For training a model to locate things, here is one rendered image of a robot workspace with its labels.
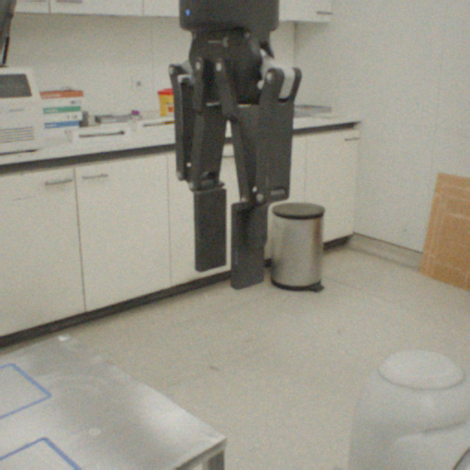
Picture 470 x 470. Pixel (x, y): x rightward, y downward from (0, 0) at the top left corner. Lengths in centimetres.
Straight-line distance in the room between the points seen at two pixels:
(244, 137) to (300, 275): 299
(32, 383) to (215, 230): 62
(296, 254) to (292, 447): 141
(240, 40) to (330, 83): 383
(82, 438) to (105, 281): 219
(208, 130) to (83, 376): 66
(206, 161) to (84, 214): 244
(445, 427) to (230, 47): 51
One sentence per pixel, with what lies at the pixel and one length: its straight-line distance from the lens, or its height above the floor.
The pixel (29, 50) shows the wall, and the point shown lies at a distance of 341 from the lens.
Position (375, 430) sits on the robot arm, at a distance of 78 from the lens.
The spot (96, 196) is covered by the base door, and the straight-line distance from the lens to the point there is 293.
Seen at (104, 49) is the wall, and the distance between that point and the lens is 359.
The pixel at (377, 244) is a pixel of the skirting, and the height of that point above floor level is 6.
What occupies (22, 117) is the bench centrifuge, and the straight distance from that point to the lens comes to 274.
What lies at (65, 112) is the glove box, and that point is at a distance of 325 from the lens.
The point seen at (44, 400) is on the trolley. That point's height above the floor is 82.
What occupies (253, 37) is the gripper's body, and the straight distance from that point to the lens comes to 44.
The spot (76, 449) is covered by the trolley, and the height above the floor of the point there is 82.
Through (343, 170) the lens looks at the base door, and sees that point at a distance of 406.
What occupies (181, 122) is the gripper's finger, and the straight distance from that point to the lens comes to 50.
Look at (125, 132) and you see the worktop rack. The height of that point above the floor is 93.
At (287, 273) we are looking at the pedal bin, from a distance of 342.
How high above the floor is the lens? 136
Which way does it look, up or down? 17 degrees down
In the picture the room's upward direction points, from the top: straight up
